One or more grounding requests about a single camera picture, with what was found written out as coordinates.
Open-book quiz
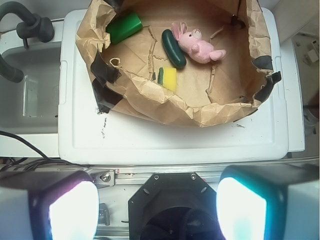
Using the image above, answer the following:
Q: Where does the aluminium frame rail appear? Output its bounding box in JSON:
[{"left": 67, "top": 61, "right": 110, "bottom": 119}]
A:
[{"left": 95, "top": 157, "right": 320, "bottom": 240}]

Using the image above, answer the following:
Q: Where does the black cable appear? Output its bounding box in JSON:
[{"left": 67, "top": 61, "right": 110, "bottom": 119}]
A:
[{"left": 0, "top": 130, "right": 91, "bottom": 172}]

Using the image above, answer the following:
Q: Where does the crumpled brown paper liner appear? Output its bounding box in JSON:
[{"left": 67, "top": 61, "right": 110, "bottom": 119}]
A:
[{"left": 76, "top": 0, "right": 282, "bottom": 128}]

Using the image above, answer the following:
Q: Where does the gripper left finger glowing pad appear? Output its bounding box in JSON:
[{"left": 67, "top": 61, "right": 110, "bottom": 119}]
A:
[{"left": 0, "top": 170, "right": 99, "bottom": 240}]

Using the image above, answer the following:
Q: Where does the grey sink basin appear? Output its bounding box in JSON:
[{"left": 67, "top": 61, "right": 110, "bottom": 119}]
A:
[{"left": 0, "top": 42, "right": 61, "bottom": 135}]

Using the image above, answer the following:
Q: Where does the dark green toy cucumber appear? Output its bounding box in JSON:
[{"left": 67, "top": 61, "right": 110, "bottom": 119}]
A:
[{"left": 161, "top": 29, "right": 187, "bottom": 69}]

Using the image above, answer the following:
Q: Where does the green plastic cylinder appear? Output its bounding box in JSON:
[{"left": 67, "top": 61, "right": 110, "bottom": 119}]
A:
[{"left": 105, "top": 12, "right": 143, "bottom": 45}]

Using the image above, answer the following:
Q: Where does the pink plush bunny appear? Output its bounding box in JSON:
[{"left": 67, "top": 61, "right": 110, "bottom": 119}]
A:
[{"left": 171, "top": 22, "right": 227, "bottom": 64}]

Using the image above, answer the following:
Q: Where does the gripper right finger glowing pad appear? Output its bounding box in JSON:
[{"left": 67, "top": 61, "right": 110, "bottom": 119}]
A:
[{"left": 216, "top": 163, "right": 320, "bottom": 240}]

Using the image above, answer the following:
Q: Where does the white plastic bin lid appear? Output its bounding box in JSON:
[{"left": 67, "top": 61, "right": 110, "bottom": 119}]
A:
[{"left": 58, "top": 9, "right": 289, "bottom": 166}]

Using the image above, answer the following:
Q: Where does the green and yellow sponge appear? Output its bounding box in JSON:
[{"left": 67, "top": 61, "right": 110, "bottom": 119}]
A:
[{"left": 157, "top": 67, "right": 177, "bottom": 92}]

